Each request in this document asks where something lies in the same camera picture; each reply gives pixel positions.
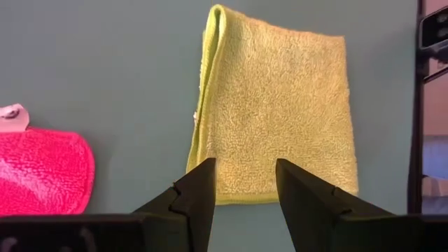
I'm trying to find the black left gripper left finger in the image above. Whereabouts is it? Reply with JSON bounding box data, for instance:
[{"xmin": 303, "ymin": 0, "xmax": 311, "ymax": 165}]
[{"xmin": 132, "ymin": 157, "xmax": 217, "ymax": 252}]

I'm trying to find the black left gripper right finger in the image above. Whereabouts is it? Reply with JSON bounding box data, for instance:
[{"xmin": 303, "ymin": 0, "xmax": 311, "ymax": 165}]
[{"xmin": 275, "ymin": 157, "xmax": 393, "ymax": 252}]

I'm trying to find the lime green microfiber towel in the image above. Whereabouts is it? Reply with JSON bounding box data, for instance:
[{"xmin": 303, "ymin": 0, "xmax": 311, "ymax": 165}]
[{"xmin": 185, "ymin": 3, "xmax": 360, "ymax": 207}]

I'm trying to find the pink microfiber towel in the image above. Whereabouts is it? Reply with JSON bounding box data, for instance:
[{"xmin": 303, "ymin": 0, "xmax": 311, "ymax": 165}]
[{"xmin": 0, "ymin": 103, "xmax": 96, "ymax": 216}]

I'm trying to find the green table mat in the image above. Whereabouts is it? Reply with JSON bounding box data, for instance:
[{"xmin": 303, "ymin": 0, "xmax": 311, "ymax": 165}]
[{"xmin": 0, "ymin": 0, "xmax": 419, "ymax": 252}]

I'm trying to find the black table frame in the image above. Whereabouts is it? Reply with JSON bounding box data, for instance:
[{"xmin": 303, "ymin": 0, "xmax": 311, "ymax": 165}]
[{"xmin": 407, "ymin": 0, "xmax": 427, "ymax": 215}]

